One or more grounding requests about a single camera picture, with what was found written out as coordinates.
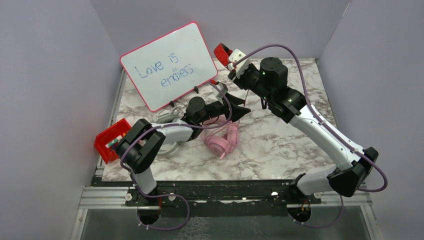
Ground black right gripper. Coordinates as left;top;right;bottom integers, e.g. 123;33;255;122
228;63;273;103

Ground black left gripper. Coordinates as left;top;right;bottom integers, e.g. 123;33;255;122
198;92;251;124

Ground pink headphones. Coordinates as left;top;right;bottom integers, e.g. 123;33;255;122
200;115;240;160

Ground red black headphones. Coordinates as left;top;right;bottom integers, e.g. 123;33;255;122
213;43;233;68

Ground grey white headphones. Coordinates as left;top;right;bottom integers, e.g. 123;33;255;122
156;106;181;157

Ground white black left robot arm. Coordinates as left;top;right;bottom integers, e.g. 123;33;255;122
114;93;251;206

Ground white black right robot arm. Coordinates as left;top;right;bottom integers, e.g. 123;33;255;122
227;57;379;204

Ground pink framed whiteboard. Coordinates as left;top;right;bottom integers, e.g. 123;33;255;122
120;21;218;112

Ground red plastic bin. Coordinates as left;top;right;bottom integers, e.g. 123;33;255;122
93;118;131;165

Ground white green marker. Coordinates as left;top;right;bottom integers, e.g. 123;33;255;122
105;135;123;149

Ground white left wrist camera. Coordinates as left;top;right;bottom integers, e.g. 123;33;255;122
209;80;228;101

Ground black metal base rail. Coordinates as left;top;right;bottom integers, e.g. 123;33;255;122
91;175;357;220

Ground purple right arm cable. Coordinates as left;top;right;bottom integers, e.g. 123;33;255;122
233;43;388;229

